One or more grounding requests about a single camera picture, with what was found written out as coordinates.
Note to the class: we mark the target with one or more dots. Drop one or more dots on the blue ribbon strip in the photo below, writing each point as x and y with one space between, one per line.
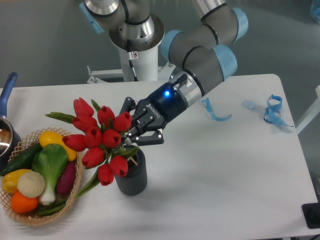
207 104

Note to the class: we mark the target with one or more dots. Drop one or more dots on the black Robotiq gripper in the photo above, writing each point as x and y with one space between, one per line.
153 113

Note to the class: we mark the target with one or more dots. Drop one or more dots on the small pale blue cap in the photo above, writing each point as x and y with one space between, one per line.
249 104

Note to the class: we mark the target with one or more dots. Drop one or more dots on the dark grey ribbed vase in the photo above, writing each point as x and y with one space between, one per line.
136 178

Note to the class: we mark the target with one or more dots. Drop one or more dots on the green bean pods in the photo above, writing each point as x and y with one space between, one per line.
51 209

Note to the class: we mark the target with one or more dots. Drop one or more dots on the green cucumber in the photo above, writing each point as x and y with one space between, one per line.
23 160

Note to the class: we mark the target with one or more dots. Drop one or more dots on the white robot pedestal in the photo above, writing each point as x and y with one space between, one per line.
139 65

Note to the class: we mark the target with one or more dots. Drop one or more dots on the yellow squash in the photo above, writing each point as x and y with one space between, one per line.
51 137

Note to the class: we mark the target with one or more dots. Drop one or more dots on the black device at edge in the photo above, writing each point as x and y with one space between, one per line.
311 212

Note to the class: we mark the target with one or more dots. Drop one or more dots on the white metal frame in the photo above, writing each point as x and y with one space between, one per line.
309 114

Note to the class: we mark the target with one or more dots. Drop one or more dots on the blue handled saucepan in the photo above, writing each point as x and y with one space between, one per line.
9 138

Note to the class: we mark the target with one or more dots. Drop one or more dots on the crumpled blue ribbon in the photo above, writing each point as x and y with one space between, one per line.
272 113

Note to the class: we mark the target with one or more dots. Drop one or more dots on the red tulip bouquet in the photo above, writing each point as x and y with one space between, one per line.
101 137

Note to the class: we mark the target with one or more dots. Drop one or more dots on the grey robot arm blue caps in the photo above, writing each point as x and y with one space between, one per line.
203 57

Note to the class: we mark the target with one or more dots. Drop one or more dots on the purple sweet potato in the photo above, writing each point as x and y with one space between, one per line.
67 179

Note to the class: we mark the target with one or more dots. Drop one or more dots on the orange fruit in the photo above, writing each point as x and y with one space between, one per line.
21 204

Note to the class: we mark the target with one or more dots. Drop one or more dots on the green bok choy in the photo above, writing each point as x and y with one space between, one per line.
50 163

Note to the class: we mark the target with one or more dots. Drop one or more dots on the yellow bell pepper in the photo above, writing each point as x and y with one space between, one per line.
10 180

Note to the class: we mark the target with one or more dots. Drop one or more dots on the cream white garlic bun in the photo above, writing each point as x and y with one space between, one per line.
31 184

